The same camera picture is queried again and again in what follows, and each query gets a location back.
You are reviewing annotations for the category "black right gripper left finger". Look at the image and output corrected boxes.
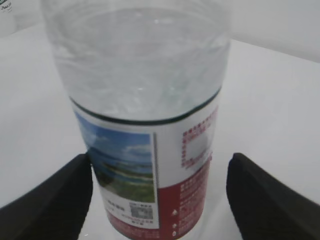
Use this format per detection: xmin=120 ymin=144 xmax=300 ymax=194
xmin=0 ymin=153 xmax=93 ymax=240

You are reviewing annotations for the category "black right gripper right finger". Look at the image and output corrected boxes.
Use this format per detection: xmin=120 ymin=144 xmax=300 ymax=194
xmin=226 ymin=153 xmax=320 ymax=240

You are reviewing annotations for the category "clear Nongfu Spring water bottle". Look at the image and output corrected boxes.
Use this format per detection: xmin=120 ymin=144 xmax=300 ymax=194
xmin=40 ymin=0 xmax=231 ymax=240

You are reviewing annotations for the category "white embossed paper cup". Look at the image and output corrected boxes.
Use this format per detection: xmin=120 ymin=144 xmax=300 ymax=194
xmin=0 ymin=0 xmax=17 ymax=38

